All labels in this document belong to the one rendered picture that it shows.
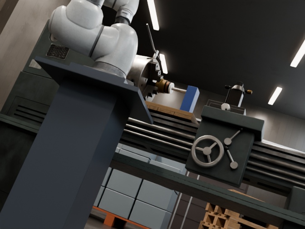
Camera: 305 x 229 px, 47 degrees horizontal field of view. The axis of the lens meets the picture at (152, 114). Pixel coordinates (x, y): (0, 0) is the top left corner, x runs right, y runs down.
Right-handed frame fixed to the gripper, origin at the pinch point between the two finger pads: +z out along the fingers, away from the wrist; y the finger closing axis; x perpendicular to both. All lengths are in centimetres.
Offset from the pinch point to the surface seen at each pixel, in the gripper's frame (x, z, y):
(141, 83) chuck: 21.7, -3.1, -26.8
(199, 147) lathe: 57, 36, 2
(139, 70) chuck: 17.7, -8.5, -22.4
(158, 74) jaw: 29.8, -12.8, -26.3
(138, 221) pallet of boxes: 79, 41, -256
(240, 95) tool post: 74, -1, 1
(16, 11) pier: -199, -237, -351
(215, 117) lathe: 60, 22, 11
